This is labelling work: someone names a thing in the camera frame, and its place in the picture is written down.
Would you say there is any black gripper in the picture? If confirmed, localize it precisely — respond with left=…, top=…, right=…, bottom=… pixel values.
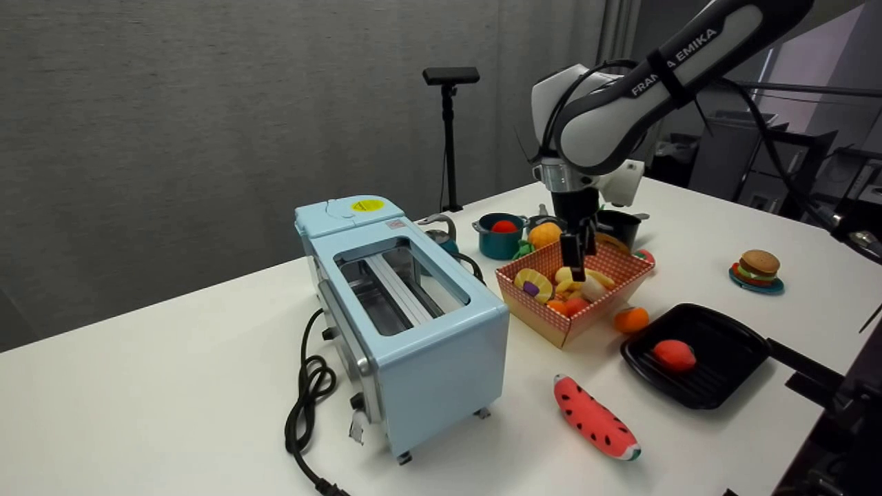
left=550, top=180, right=602, bottom=285

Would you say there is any yellow toy banana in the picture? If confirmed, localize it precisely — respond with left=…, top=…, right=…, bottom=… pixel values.
left=552, top=263, right=620, bottom=303

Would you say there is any large orange toy fruit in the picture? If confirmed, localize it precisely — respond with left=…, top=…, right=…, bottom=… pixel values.
left=526, top=222, right=565, bottom=255

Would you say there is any yellow toy pineapple slice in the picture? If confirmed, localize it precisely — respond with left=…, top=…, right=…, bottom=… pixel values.
left=512, top=266, right=557, bottom=306

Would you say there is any black saucepan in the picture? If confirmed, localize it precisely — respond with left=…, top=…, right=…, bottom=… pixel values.
left=595, top=208, right=653, bottom=252

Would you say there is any small orange toy fruit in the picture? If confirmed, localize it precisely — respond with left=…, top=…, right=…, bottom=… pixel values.
left=613, top=303, right=653, bottom=336
left=547, top=293, right=592, bottom=320

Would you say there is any teal toy pot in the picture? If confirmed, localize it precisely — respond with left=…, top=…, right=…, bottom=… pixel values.
left=473, top=209, right=535, bottom=263

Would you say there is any red tray with toy food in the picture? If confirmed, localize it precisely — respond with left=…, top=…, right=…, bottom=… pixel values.
left=495, top=231, right=660, bottom=350

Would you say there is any blue toy kettle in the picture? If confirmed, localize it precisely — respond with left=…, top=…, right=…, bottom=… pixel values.
left=420, top=213, right=485, bottom=281

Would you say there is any red toy tomato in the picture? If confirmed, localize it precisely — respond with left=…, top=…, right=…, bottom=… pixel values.
left=650, top=336, right=700, bottom=376

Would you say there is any toy watermelon slice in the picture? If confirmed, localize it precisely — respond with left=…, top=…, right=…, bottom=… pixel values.
left=552, top=372, right=646, bottom=463

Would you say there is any black grill tray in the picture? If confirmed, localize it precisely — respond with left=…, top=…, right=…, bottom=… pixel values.
left=619, top=302, right=774, bottom=413

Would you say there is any toy burger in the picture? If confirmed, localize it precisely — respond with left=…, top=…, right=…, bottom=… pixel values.
left=734, top=248, right=783, bottom=289

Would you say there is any light blue toaster oven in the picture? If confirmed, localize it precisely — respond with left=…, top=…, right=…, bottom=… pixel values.
left=292, top=194, right=511, bottom=460

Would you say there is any teal toy plate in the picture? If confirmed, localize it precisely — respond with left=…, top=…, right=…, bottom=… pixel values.
left=729, top=266, right=788, bottom=297

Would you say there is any black stand pole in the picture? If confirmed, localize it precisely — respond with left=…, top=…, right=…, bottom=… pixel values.
left=420, top=63, right=482, bottom=216

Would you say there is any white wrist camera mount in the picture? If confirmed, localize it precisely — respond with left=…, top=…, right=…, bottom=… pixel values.
left=595, top=157, right=648, bottom=209

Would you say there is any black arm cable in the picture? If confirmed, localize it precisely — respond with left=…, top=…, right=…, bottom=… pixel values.
left=722, top=78, right=882, bottom=269

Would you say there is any black toaster power cord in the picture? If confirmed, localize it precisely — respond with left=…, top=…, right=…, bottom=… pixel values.
left=281, top=306, right=354, bottom=496

